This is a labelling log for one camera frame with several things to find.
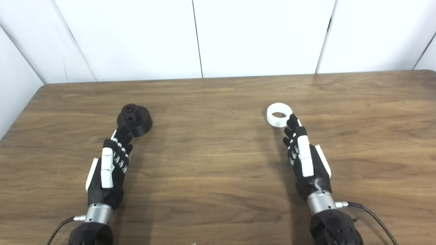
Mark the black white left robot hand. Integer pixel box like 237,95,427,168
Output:
85,125,134,210

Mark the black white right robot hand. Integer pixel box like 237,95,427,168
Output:
282,114,332,201

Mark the white toothed ring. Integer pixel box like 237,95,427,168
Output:
266,103,293,128

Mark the round black plastic part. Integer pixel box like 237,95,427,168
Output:
116,104,153,138

